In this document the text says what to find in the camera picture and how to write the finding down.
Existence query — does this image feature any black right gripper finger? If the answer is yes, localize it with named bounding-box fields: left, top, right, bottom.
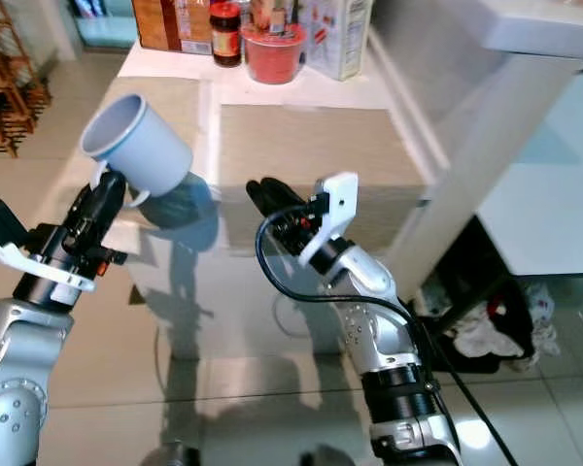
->
left=244, top=181, right=294, bottom=226
left=258, top=177, right=310, bottom=218

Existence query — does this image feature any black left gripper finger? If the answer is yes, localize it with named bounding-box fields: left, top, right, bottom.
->
left=95, top=170, right=128, bottom=244
left=70, top=184, right=102, bottom=246

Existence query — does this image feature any grey-blue mug white handle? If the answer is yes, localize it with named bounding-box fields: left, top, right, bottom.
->
left=80, top=93, right=194, bottom=208

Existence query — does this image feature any red plastic tub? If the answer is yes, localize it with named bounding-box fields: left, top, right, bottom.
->
left=240, top=23, right=308, bottom=86

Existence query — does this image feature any wooden slatted rack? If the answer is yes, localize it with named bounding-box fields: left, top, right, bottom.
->
left=0, top=17, right=53, bottom=158

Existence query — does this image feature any dark sauce jar red lid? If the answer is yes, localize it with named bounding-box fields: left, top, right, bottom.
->
left=209, top=1, right=243, bottom=69

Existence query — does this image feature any white printed carton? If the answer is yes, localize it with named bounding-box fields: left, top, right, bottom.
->
left=299, top=0, right=376, bottom=82

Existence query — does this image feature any brown cardboard box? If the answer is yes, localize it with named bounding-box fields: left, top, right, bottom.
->
left=132, top=0, right=216, bottom=55

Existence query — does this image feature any pile of clothes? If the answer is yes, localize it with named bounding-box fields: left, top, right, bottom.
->
left=420, top=278, right=563, bottom=376

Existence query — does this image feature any white table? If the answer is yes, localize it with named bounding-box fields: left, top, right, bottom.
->
left=367, top=0, right=583, bottom=302

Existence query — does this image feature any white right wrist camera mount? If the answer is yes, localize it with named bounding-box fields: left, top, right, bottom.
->
left=295, top=171, right=361, bottom=270

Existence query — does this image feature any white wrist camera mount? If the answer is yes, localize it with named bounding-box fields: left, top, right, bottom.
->
left=0, top=198, right=110, bottom=293
left=295, top=171, right=361, bottom=270

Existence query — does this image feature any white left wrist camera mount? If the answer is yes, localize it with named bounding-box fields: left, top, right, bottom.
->
left=0, top=198, right=110, bottom=293

